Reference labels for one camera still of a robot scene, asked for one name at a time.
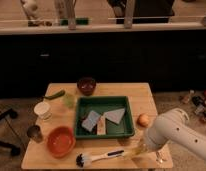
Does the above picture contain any grey cloth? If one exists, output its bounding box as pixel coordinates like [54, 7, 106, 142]
[104, 108, 125, 124]

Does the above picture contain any green plastic tray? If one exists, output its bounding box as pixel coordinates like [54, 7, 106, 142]
[74, 96, 135, 139]

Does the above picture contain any white black dish brush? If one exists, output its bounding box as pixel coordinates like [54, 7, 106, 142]
[76, 150, 123, 168]

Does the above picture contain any black office chair base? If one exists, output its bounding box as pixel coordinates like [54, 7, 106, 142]
[0, 107, 22, 157]

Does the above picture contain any white paper cup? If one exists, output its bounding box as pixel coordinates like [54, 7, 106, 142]
[34, 101, 51, 120]

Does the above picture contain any light green cup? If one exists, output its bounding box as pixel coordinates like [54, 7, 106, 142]
[63, 94, 75, 108]

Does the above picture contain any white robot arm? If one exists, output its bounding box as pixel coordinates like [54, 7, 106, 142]
[132, 108, 206, 161]

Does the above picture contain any yellow banana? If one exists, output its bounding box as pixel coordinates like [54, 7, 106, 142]
[123, 151, 136, 159]

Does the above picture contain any dark purple bowl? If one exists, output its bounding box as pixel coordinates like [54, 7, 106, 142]
[77, 77, 96, 96]

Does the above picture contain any metal cup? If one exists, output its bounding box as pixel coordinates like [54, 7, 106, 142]
[27, 125, 43, 143]

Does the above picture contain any beige wooden block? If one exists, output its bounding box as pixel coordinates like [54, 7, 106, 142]
[97, 116, 106, 135]

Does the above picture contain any blue sponge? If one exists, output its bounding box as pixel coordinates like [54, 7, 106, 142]
[82, 111, 101, 132]

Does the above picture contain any silver fork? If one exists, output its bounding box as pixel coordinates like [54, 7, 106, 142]
[155, 151, 164, 164]

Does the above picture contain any green cucumber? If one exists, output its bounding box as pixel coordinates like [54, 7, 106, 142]
[43, 90, 65, 100]

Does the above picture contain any orange bowl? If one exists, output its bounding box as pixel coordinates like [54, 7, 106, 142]
[46, 126, 76, 158]

